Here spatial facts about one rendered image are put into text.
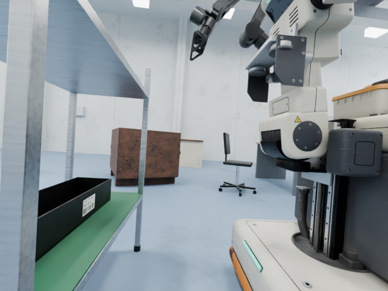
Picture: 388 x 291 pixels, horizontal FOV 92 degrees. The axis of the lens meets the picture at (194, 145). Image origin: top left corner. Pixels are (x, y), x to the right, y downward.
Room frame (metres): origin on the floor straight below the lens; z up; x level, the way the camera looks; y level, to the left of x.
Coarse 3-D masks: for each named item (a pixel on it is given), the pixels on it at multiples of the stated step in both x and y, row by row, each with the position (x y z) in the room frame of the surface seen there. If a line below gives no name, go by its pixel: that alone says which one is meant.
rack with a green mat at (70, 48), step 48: (0, 0) 0.35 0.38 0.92; (48, 0) 0.27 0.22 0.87; (0, 48) 0.56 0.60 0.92; (48, 48) 0.54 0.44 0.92; (96, 48) 0.52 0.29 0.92; (144, 96) 1.07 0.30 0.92; (144, 144) 1.11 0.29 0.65; (0, 192) 0.24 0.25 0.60; (0, 240) 0.24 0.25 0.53; (96, 240) 0.58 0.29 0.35; (0, 288) 0.24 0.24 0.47; (48, 288) 0.39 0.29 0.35
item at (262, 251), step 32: (256, 224) 0.95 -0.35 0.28; (288, 224) 0.98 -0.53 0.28; (256, 256) 0.71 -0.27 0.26; (288, 256) 0.68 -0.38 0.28; (320, 256) 0.71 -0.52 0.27; (256, 288) 0.67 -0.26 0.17; (288, 288) 0.53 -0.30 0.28; (320, 288) 0.53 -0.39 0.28; (352, 288) 0.54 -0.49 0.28; (384, 288) 0.55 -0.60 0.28
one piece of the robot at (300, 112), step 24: (312, 0) 0.60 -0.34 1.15; (288, 24) 0.71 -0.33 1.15; (312, 24) 0.63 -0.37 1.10; (336, 24) 0.64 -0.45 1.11; (312, 48) 0.67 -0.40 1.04; (336, 48) 0.67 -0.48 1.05; (312, 72) 0.68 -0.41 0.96; (288, 96) 0.68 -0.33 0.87; (312, 96) 0.64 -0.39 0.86; (264, 120) 0.78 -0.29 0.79; (288, 120) 0.63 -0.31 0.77; (312, 120) 0.64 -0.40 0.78; (288, 144) 0.63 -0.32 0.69; (312, 144) 0.63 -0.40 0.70
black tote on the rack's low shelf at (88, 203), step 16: (48, 192) 0.74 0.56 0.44; (64, 192) 0.84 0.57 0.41; (80, 192) 0.95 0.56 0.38; (96, 192) 0.80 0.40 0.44; (48, 208) 0.74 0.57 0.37; (64, 208) 0.57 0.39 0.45; (80, 208) 0.67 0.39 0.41; (96, 208) 0.81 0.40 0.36; (48, 224) 0.50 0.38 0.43; (64, 224) 0.57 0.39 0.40; (80, 224) 0.67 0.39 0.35; (48, 240) 0.51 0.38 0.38
